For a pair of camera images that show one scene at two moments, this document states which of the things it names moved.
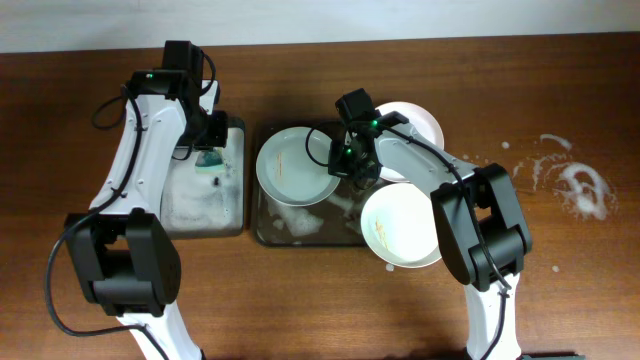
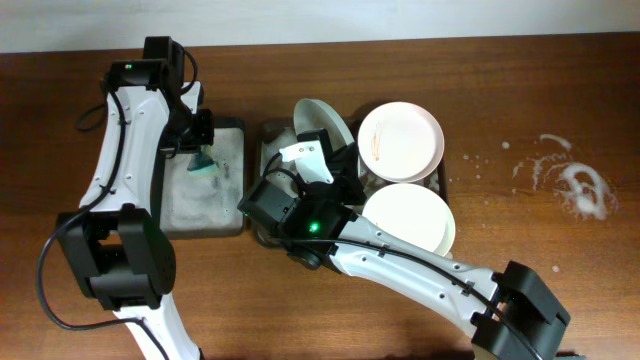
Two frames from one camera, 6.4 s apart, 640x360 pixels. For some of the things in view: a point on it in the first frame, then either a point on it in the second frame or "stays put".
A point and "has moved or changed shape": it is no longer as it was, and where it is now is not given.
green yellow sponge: (209, 162) has moved or changed shape
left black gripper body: (213, 143) to (201, 134)
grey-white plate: (292, 166) has moved or changed shape
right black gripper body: (365, 178) to (345, 176)
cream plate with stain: (400, 225) stays put
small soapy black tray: (197, 205) stays put
